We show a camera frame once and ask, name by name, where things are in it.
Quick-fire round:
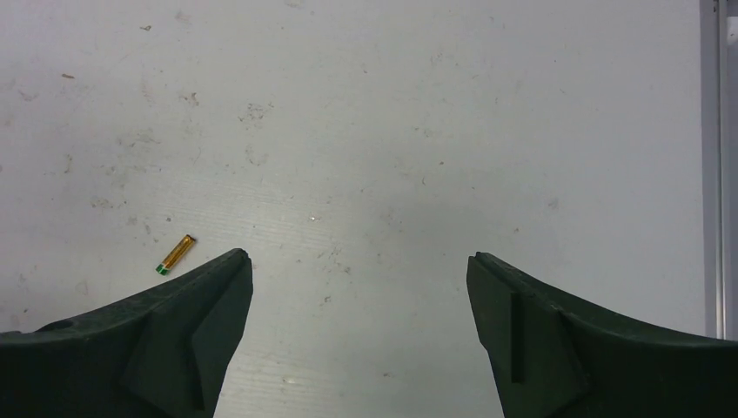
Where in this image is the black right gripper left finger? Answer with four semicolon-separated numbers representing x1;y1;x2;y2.
1;248;253;417

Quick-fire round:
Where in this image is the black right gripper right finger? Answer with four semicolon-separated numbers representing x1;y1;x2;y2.
466;253;737;417

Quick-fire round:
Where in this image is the gold AAA battery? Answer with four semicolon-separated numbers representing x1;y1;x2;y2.
155;234;197;276

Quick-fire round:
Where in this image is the aluminium table edge rail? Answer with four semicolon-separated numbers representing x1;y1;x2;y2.
699;1;737;340

